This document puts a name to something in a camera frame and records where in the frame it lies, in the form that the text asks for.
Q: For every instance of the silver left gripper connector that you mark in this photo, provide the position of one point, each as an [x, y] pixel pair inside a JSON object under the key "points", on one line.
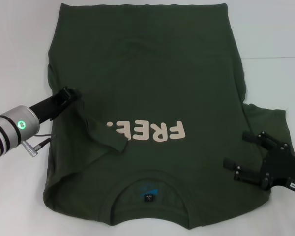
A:
{"points": [[30, 147]]}

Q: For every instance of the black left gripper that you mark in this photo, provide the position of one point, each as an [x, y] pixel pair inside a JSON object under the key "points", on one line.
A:
{"points": [[49, 105]]}

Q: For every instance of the dark green FREE t-shirt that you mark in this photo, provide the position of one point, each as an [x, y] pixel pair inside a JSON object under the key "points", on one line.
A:
{"points": [[162, 73]]}

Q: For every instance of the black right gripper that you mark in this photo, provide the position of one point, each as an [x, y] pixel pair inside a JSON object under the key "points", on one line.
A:
{"points": [[282, 169]]}

